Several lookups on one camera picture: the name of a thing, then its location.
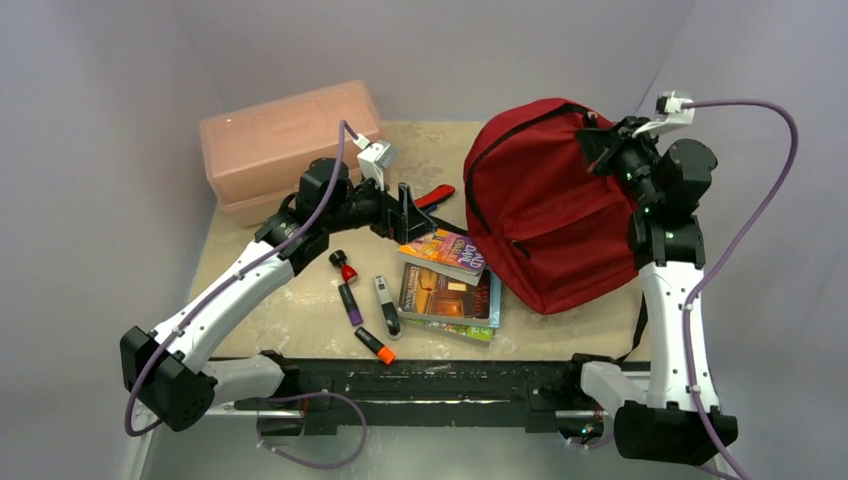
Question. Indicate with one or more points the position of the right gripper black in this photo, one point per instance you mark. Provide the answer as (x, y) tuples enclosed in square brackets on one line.
[(602, 147)]

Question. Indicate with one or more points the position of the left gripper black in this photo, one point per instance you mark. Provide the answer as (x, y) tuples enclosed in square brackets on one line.
[(398, 220)]

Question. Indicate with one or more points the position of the Roald Dahl paperback book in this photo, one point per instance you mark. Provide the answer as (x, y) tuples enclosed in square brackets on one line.
[(447, 253)]

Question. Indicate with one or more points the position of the red backpack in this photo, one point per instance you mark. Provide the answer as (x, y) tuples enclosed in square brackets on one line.
[(553, 233)]

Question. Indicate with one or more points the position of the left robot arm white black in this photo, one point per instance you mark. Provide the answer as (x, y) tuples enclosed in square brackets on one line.
[(169, 371)]

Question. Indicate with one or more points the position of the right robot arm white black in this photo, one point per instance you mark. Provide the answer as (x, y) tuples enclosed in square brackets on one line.
[(677, 418)]

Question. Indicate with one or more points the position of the dark brown cover paperback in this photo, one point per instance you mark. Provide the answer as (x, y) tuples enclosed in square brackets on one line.
[(429, 296)]

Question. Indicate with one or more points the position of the red black glue stick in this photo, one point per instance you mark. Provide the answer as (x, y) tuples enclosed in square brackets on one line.
[(339, 260)]

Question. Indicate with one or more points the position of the purple black highlighter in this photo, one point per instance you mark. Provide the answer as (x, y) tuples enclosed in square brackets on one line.
[(350, 305)]

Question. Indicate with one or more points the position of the green bottom paperback book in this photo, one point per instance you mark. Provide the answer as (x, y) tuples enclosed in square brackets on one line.
[(472, 333)]

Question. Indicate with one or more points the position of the orange black highlighter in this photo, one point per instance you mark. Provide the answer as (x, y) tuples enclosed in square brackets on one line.
[(381, 351)]

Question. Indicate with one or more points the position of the pink plastic storage box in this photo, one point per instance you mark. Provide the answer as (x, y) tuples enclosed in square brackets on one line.
[(254, 157)]

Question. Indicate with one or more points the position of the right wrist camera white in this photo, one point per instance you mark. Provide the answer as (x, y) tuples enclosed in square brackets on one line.
[(672, 114)]

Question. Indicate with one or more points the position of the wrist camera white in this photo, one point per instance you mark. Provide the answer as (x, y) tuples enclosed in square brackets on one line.
[(672, 114), (374, 159)]

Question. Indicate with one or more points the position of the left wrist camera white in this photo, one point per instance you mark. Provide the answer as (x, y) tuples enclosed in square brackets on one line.
[(374, 159)]

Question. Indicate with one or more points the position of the black metal base plate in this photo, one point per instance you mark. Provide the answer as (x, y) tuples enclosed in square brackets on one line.
[(322, 395)]

